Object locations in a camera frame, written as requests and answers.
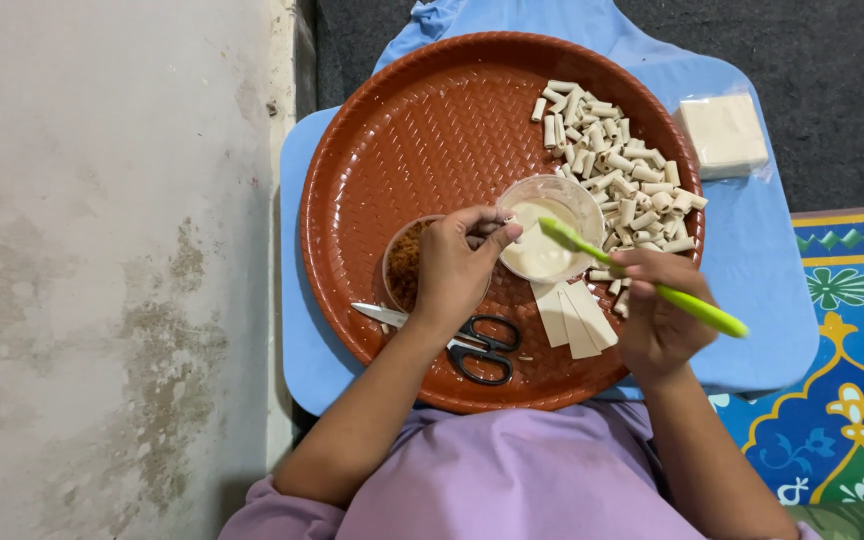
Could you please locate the person's left hand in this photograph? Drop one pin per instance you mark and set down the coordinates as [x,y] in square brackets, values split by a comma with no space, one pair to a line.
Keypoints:
[451,274]

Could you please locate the person's right hand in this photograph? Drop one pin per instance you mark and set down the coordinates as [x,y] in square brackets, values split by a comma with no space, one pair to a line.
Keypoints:
[664,330]

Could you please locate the person's right fingers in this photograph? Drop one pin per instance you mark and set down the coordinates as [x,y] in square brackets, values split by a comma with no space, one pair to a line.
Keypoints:
[657,266]

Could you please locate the green silicone brush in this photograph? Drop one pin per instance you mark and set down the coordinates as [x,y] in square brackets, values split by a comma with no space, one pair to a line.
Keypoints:
[702,311]

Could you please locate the cut pastry strip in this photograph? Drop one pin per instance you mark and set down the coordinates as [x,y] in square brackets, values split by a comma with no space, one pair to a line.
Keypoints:
[595,322]
[550,319]
[578,341]

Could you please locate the pile of rolled pastry pieces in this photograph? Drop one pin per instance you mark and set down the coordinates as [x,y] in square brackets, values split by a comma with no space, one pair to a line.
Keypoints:
[627,165]

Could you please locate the blue plastic lap table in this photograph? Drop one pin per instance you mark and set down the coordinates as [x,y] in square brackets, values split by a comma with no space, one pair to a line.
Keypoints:
[762,247]

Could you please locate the white paste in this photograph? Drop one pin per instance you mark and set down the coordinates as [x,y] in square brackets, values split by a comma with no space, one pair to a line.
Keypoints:
[544,255]

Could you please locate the clear plastic cup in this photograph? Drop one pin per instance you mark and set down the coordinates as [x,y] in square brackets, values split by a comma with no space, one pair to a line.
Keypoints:
[552,187]

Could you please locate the packet of white pastry sheets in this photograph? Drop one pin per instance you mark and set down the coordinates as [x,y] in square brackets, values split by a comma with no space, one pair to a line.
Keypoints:
[721,135]

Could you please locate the blue patterned mat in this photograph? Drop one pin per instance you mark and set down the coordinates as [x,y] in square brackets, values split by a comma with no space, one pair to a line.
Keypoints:
[852,337]

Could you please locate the brown crumbly filling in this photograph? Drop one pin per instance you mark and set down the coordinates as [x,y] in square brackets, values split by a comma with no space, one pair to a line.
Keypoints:
[406,266]

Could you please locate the brown round woven-pattern tray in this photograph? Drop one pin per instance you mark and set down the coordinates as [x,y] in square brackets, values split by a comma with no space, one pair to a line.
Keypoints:
[439,135]

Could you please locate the person's purple shirt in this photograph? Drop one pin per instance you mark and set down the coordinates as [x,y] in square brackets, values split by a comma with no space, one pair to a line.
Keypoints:
[507,480]

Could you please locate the clear bowl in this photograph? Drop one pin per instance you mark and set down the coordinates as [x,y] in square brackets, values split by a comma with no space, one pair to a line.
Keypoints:
[386,259]

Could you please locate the green fabric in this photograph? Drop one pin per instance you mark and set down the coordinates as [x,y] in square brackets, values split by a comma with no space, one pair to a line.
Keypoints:
[859,521]

